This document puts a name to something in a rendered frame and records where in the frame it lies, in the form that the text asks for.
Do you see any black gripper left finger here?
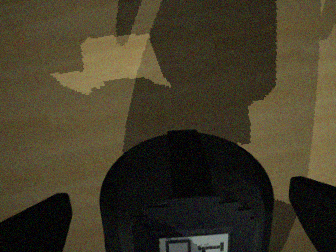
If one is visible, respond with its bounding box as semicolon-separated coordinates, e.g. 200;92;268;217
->
0;193;72;252

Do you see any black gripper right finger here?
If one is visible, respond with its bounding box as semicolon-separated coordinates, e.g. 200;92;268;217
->
289;175;336;252

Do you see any dark grey controller unit with rocker switches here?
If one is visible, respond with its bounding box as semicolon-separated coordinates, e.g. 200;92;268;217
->
100;129;275;252

